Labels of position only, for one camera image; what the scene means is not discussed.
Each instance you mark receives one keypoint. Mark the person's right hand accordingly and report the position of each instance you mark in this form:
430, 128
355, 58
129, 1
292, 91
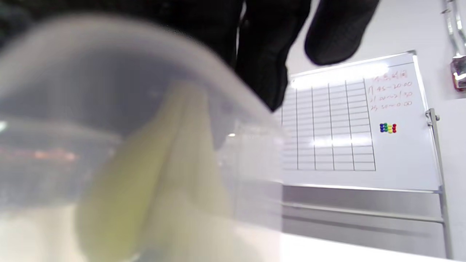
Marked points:
269, 54

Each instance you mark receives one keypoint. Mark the yellow green sponge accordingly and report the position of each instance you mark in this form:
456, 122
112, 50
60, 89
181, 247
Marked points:
127, 189

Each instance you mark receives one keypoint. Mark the clear plastic airtight container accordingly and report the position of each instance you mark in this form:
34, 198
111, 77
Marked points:
54, 109

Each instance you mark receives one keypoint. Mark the cluster of colourful magnets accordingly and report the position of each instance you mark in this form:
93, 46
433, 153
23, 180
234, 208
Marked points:
387, 128

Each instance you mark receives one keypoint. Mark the whiteboard on metal stand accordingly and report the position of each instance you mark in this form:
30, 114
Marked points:
400, 160

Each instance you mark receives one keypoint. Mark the metal wall pipe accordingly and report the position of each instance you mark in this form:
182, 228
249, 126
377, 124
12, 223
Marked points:
452, 27

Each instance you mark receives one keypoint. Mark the red wall fixture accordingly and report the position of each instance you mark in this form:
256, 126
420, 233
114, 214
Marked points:
459, 76

